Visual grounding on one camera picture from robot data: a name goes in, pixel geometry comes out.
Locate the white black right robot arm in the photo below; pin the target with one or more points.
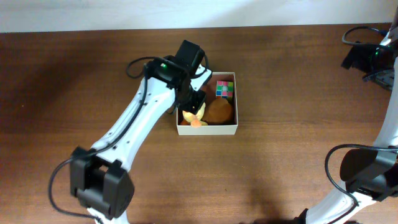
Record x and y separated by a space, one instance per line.
363 175

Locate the colourful puzzle cube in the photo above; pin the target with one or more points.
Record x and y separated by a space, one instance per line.
224 90

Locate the white cardboard box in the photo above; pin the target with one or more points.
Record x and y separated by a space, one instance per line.
210 90

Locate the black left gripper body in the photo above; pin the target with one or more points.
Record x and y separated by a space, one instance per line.
190 98

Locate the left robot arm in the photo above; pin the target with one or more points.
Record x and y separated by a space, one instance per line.
99 177

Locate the brown plush toy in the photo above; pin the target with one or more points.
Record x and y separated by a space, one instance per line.
219 111

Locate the yellow duck plush toy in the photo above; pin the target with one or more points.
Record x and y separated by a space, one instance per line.
194 120

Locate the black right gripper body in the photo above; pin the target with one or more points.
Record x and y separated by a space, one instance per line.
374 63

